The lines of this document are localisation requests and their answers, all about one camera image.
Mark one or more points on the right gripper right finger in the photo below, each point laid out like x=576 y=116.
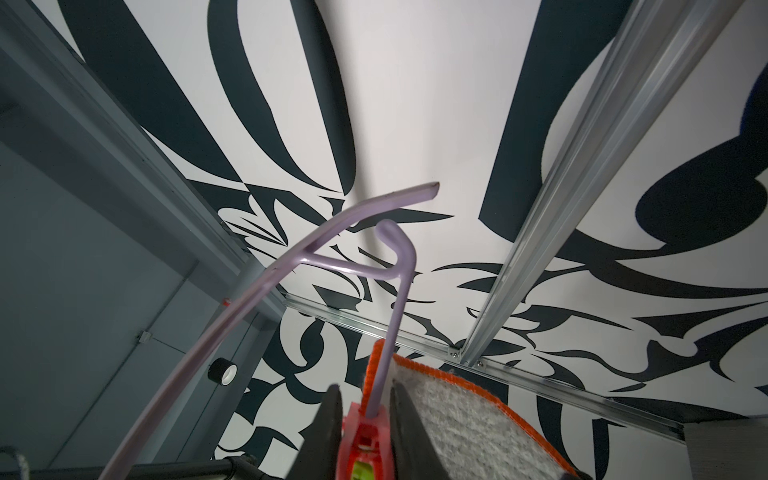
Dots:
x=414 y=455

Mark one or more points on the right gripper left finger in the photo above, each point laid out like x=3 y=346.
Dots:
x=317 y=457

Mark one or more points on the grey orange-edged insole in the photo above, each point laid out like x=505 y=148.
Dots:
x=475 y=434

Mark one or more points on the black garment rack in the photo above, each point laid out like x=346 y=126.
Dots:
x=227 y=468

